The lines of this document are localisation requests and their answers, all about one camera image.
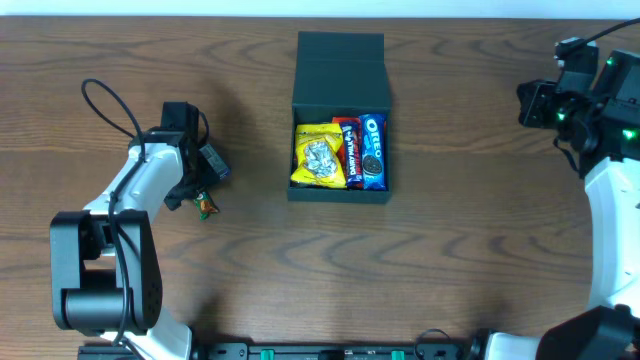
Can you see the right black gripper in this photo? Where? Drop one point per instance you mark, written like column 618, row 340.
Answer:
column 530, row 103

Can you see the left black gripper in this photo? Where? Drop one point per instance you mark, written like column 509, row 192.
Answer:
column 178, row 195

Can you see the yellow sunflower seed bag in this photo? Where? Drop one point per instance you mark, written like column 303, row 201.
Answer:
column 316, row 148

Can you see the black gift box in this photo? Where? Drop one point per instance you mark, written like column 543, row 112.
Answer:
column 341, row 75

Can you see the red dried fruit bag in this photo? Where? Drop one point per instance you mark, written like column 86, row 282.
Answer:
column 341, row 120

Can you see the Dairy Milk chocolate bar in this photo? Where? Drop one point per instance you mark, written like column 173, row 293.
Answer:
column 352, row 158

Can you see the blue Oreo cookie pack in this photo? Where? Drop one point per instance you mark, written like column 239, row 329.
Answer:
column 373, row 151

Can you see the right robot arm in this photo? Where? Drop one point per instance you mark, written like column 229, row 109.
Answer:
column 594, row 109

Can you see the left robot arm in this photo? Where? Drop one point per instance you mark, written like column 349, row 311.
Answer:
column 105, row 275

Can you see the small dark blue carton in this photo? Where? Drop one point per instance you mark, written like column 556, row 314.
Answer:
column 216, row 161

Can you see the red green KitKat bar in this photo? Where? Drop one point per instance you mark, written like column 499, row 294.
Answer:
column 205, row 205

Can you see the black mounting rail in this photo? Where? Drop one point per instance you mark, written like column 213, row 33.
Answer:
column 430, row 350

